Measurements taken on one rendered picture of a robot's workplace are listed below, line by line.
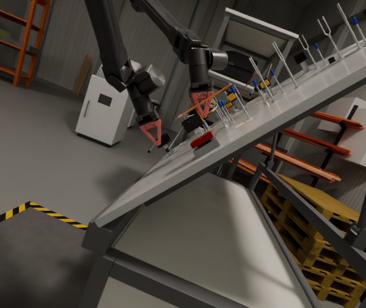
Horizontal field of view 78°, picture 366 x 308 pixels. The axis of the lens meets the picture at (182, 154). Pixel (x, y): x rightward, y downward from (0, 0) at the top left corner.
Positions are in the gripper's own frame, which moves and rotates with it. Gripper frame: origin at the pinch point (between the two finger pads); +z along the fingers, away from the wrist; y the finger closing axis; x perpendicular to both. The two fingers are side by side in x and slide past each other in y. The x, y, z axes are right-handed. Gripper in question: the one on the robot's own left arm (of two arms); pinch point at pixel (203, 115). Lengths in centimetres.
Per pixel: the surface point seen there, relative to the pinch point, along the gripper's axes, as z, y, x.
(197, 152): 9.2, -25.4, 6.2
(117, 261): 30.9, -22.7, 26.1
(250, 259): 46.6, -4.0, -9.3
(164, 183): 14.2, -26.9, 13.7
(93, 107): -57, 321, 129
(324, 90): 0.6, -33.5, -15.5
